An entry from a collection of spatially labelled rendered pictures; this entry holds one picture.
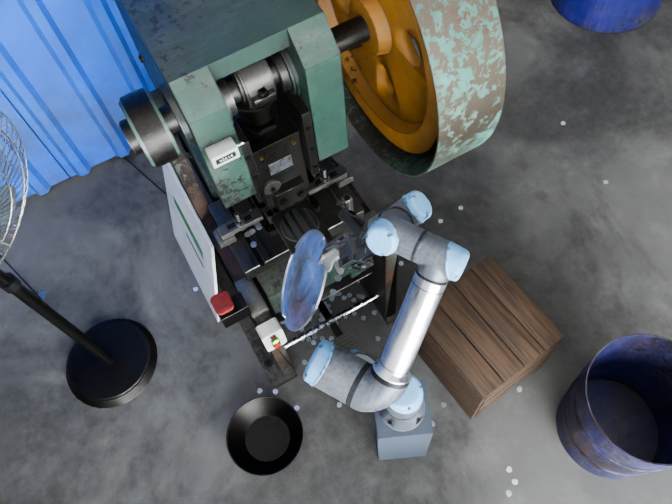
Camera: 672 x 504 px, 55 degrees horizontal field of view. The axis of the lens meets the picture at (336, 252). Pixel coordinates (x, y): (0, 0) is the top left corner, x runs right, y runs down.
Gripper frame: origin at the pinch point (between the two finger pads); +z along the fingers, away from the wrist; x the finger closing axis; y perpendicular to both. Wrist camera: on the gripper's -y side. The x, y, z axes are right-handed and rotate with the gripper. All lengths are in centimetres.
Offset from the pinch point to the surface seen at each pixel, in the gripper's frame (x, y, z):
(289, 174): -1.6, -31.3, 6.9
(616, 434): 143, 42, 5
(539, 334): 99, 9, -1
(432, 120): 4.0, -19.4, -41.0
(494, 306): 90, -4, 8
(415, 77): 3, -33, -40
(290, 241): 11.3, -21.3, 25.4
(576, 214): 154, -53, -6
